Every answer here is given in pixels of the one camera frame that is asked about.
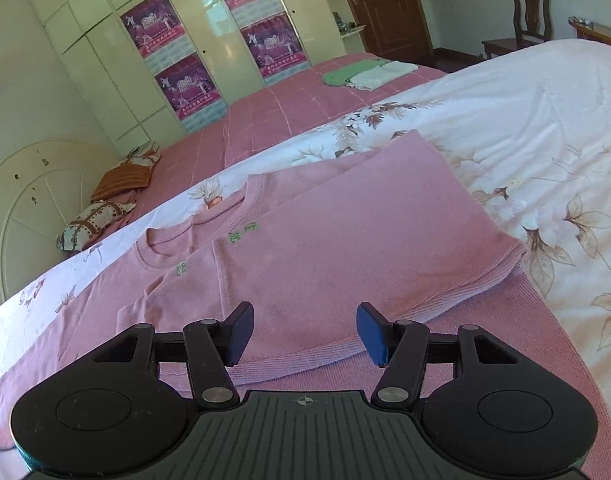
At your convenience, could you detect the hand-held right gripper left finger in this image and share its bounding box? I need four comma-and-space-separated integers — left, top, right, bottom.
92, 301, 256, 407

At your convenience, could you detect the pink knit sweater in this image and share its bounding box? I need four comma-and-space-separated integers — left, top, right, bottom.
118, 130, 529, 386

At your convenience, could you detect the orange striped pillow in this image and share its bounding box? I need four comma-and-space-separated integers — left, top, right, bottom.
90, 154, 161, 202

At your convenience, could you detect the pale floral pillow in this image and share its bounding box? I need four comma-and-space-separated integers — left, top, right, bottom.
125, 141, 161, 167

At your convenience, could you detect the white folded cloth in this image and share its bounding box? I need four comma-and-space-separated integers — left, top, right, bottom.
348, 61, 419, 92

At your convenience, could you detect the brown wooden door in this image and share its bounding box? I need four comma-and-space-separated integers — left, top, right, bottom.
329, 0, 435, 67

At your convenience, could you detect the dark wooden chair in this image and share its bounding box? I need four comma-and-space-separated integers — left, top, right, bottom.
481, 0, 554, 62

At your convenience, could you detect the white floral blanket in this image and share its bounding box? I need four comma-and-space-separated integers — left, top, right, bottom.
0, 37, 611, 411

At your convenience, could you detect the pink checked bed sheet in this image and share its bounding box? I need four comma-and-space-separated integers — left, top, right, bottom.
118, 52, 449, 223

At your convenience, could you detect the cream wardrobe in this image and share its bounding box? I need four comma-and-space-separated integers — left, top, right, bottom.
18, 0, 336, 146

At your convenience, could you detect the pink ribbed knit garment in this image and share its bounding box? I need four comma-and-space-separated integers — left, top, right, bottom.
0, 260, 611, 461

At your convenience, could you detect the cream round headboard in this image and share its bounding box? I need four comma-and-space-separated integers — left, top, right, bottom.
0, 140, 131, 306

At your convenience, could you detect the cream corner shelf unit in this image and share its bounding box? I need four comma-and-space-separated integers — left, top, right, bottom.
316, 0, 367, 37

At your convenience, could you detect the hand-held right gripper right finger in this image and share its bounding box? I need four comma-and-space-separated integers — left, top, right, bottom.
356, 302, 521, 408

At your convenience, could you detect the white brown patterned pillow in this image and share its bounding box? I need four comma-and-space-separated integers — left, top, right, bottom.
55, 200, 137, 252

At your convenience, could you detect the green folded cloth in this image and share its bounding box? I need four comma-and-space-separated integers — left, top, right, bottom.
323, 59, 391, 87

